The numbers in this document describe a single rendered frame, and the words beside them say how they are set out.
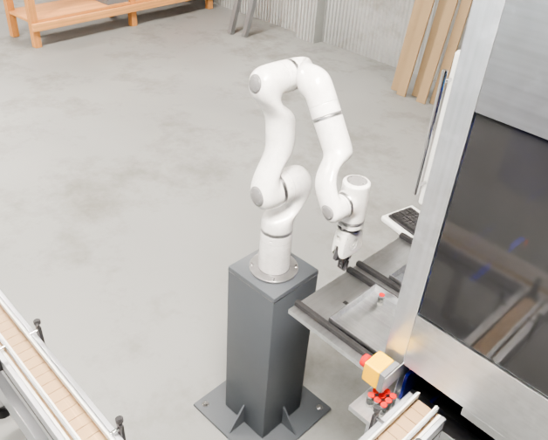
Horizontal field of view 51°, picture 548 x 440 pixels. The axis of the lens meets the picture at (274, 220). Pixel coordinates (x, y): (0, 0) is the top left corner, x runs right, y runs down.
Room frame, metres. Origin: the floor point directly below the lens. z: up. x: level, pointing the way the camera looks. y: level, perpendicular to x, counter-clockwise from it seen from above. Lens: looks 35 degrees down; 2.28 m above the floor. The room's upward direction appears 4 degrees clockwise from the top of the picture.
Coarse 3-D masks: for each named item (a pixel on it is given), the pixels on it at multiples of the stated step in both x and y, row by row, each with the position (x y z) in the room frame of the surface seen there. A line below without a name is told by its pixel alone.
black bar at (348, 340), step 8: (296, 304) 1.47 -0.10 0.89; (304, 304) 1.47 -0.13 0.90; (304, 312) 1.45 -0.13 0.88; (312, 312) 1.43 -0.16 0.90; (320, 320) 1.40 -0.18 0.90; (328, 328) 1.37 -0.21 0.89; (336, 328) 1.36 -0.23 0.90; (336, 336) 1.35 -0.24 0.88; (344, 336) 1.33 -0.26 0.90; (352, 344) 1.30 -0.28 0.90; (360, 352) 1.28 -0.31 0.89; (368, 352) 1.27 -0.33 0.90
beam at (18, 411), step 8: (0, 376) 1.34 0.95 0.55; (0, 384) 1.31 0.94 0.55; (8, 384) 1.31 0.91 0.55; (0, 392) 1.30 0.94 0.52; (8, 392) 1.28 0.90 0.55; (8, 400) 1.25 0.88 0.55; (16, 400) 1.25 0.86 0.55; (8, 408) 1.27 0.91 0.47; (16, 408) 1.22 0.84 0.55; (24, 408) 1.22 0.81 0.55; (16, 416) 1.22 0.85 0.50; (24, 416) 1.18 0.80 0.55; (32, 416) 1.19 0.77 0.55; (24, 424) 1.16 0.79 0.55; (32, 424) 1.16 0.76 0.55; (24, 432) 1.18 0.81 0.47; (32, 432) 1.13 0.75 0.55; (40, 432) 1.13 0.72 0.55
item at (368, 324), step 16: (352, 304) 1.49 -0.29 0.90; (368, 304) 1.51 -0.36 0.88; (384, 304) 1.52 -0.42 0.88; (336, 320) 1.42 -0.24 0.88; (352, 320) 1.42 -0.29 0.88; (368, 320) 1.43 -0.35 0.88; (384, 320) 1.44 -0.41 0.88; (352, 336) 1.33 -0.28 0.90; (368, 336) 1.36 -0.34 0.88; (384, 336) 1.36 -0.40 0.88; (384, 352) 1.29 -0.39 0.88
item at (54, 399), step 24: (0, 312) 1.30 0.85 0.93; (0, 336) 1.16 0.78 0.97; (24, 336) 1.20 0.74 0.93; (0, 360) 1.10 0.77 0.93; (24, 360) 1.11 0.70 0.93; (48, 360) 1.09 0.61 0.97; (24, 384) 1.02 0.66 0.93; (48, 384) 1.03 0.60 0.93; (72, 384) 1.04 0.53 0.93; (48, 408) 0.96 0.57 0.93; (72, 408) 0.96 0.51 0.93; (96, 408) 0.96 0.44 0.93; (48, 432) 0.91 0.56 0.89; (72, 432) 0.86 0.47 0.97; (96, 432) 0.89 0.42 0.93; (120, 432) 0.88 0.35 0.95
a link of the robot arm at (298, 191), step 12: (288, 168) 1.73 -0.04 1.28; (300, 168) 1.74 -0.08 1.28; (288, 180) 1.68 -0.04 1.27; (300, 180) 1.70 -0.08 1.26; (288, 192) 1.65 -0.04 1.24; (300, 192) 1.69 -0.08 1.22; (288, 204) 1.70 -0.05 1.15; (300, 204) 1.70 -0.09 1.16; (264, 216) 1.69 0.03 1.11; (276, 216) 1.67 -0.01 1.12; (288, 216) 1.67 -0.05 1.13; (264, 228) 1.66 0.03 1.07; (276, 228) 1.64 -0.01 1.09; (288, 228) 1.66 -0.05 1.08
